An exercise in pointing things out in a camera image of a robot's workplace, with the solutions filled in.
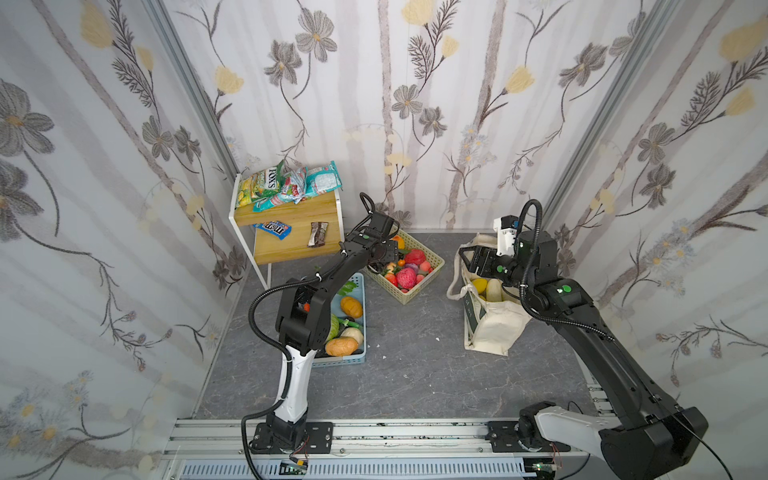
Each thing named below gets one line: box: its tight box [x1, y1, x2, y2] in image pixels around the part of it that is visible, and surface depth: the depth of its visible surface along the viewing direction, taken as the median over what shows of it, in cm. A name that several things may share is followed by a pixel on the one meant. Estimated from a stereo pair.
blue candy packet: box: [252, 220, 293, 241], surface depth 100 cm
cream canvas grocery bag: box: [447, 234, 532, 357], surface depth 81 cm
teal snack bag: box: [304, 160, 343, 197], surface depth 84 cm
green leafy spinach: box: [338, 281, 357, 296], surface depth 102 cm
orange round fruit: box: [340, 296, 363, 318], surface depth 95 cm
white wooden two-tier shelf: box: [228, 174, 346, 290], surface depth 94 cm
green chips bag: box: [251, 161, 285, 203], surface depth 82 cm
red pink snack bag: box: [271, 166, 308, 206], surface depth 80 cm
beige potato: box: [325, 336, 359, 357], surface depth 80 cm
